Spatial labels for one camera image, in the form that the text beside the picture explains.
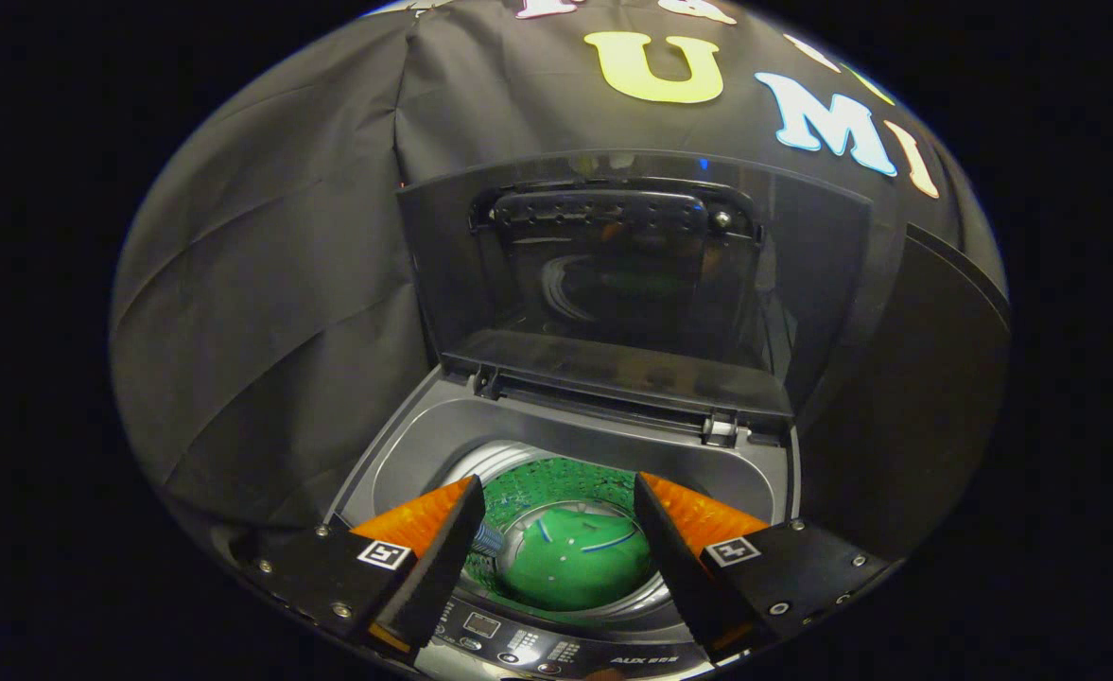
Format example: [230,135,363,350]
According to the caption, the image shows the dark washing machine lid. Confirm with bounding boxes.
[397,149,875,423]

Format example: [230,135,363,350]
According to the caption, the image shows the grey washing machine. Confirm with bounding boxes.
[324,364,803,681]

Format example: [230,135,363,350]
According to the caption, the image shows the black backdrop cloth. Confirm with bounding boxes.
[110,0,1011,531]

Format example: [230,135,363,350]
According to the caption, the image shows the green polo shirt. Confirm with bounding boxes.
[502,506,657,612]

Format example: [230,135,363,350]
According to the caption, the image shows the beige cabinet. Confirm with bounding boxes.
[800,222,1011,561]

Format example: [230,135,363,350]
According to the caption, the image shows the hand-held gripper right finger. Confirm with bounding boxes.
[634,472,893,665]

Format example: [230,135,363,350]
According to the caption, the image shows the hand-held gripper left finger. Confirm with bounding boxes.
[235,475,487,666]

